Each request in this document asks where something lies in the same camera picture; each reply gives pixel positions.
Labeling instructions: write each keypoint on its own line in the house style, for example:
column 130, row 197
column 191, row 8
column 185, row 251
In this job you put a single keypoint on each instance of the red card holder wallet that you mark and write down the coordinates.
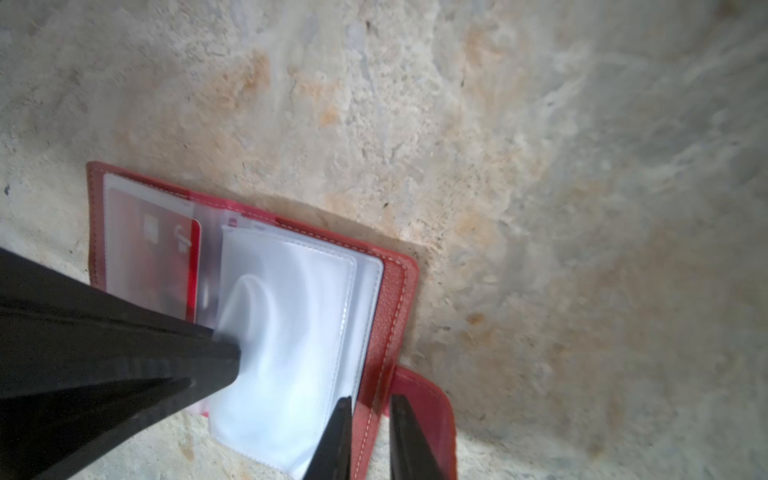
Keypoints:
column 317, row 316

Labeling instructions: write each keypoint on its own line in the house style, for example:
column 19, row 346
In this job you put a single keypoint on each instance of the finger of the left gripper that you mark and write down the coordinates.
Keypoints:
column 54, row 435
column 59, row 334

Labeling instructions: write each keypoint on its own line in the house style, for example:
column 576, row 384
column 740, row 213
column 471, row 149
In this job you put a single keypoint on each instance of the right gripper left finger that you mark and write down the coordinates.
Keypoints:
column 331, row 460

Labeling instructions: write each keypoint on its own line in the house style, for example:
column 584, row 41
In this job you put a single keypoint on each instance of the red credit card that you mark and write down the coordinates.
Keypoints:
column 152, row 244

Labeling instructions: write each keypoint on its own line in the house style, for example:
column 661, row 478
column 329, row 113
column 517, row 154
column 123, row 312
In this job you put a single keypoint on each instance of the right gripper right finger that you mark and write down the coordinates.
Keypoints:
column 411, row 457

